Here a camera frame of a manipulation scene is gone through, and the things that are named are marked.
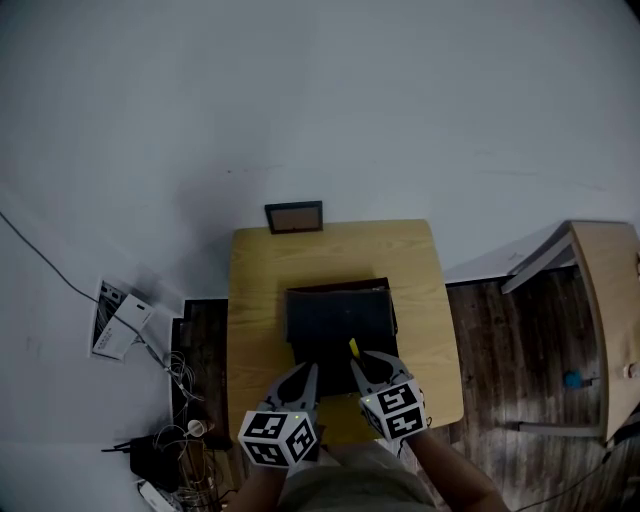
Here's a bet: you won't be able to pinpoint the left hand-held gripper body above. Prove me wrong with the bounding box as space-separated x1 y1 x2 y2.
237 386 322 471

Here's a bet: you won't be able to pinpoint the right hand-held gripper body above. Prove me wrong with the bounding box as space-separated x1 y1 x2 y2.
359 374 429 442

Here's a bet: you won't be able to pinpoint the black box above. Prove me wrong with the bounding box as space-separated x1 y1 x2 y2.
283 276 400 397

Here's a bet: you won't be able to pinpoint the person's left forearm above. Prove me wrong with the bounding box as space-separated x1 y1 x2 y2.
238 462 292 512

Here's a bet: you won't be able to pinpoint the person's right forearm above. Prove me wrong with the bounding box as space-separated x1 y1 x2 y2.
398 427 515 512

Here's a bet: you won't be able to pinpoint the black wifi router with antennas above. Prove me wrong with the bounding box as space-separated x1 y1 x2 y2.
101 434 182 494

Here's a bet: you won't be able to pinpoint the person's grey shirt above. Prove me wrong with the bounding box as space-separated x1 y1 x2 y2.
276 441 442 512

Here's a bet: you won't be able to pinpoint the white power strip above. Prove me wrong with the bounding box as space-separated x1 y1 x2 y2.
137 479 184 512

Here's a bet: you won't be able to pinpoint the small blue object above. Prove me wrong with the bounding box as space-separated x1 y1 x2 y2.
563 369 600 390

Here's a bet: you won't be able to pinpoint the light wood table white legs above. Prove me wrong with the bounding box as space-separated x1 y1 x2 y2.
500 219 640 444

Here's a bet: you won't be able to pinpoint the tangle of cables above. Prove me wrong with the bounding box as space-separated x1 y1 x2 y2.
149 349 236 512

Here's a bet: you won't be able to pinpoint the black picture frame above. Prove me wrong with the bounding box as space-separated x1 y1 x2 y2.
263 199 325 236

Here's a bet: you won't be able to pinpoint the open white wall panel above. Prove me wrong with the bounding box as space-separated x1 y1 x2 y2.
89 276 184 362

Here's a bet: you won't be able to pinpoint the grey wall cable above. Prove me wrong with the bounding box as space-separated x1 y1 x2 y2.
0 211 167 367

